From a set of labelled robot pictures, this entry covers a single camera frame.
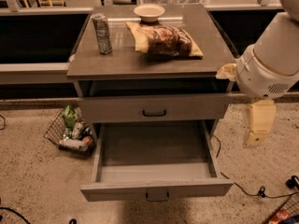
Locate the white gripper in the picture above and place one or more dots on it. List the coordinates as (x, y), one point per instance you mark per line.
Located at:
(261, 76)

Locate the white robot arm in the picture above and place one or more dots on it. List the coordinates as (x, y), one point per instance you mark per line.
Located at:
(278, 46)

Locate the closed upper grey drawer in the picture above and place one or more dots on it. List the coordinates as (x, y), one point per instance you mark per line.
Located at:
(153, 108)

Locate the grey drawer cabinet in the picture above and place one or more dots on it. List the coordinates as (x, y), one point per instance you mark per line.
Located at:
(126, 72)

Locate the open grey middle drawer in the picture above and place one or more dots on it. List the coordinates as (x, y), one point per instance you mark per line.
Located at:
(154, 161)

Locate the green snack bag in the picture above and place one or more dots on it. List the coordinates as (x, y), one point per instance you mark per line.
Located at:
(69, 116)

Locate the white bowl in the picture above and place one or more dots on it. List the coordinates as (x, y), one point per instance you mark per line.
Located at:
(149, 12)

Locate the silver drink can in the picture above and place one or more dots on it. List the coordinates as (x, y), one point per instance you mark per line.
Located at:
(101, 28)

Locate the white bottle in basket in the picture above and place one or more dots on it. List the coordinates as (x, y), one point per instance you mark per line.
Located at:
(74, 144)

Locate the wire basket bottom right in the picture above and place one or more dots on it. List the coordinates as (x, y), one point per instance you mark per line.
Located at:
(286, 213)

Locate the black wire basket left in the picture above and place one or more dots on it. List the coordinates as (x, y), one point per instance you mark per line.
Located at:
(81, 131)

